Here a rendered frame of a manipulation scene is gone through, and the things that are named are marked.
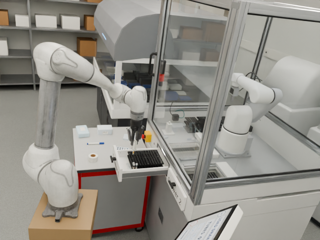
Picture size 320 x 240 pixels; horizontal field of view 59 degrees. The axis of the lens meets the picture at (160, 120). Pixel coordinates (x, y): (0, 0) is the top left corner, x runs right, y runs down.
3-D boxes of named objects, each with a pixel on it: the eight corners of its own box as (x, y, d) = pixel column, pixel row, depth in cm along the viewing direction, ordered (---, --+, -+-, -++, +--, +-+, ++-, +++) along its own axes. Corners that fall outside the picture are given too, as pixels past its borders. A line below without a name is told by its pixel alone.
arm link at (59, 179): (58, 213, 142) (56, 178, 132) (38, 195, 152) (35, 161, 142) (85, 197, 154) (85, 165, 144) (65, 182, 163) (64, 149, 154)
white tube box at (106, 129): (97, 135, 246) (97, 129, 244) (96, 130, 253) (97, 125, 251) (112, 134, 250) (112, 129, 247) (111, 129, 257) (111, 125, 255)
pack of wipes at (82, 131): (89, 137, 241) (89, 132, 239) (78, 138, 237) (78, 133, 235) (86, 128, 253) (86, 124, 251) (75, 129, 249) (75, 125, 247)
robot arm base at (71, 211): (38, 223, 142) (37, 215, 140) (51, 193, 162) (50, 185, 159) (75, 224, 144) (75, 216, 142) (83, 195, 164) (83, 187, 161)
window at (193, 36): (192, 188, 160) (232, 10, 118) (152, 120, 232) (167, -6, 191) (193, 188, 160) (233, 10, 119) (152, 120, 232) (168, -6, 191)
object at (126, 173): (121, 178, 185) (122, 171, 182) (115, 156, 207) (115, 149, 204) (177, 174, 198) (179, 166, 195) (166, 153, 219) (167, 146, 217)
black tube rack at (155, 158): (132, 173, 191) (132, 165, 188) (126, 158, 206) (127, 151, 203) (163, 171, 198) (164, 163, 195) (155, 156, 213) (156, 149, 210)
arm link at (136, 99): (149, 110, 181) (134, 104, 188) (151, 88, 175) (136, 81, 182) (137, 115, 174) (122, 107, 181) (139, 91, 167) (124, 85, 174)
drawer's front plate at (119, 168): (118, 182, 184) (119, 168, 179) (112, 157, 208) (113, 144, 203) (121, 182, 184) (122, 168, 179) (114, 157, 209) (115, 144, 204)
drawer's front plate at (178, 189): (181, 211, 167) (184, 197, 162) (166, 180, 192) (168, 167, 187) (184, 211, 168) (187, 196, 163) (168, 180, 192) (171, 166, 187)
